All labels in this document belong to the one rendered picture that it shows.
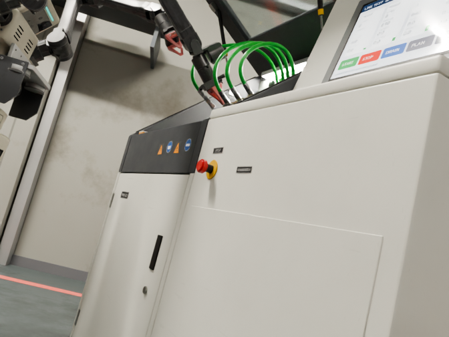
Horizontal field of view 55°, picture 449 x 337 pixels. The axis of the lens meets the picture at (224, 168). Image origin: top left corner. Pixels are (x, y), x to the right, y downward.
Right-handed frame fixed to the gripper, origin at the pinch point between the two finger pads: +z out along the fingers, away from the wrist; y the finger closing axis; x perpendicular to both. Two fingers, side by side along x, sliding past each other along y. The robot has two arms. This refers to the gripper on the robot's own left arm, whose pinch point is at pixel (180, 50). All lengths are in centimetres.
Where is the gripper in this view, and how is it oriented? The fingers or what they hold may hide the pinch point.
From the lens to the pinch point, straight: 189.9
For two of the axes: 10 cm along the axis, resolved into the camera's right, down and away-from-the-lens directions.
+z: 4.9, 8.0, -3.4
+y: 0.2, 3.8, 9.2
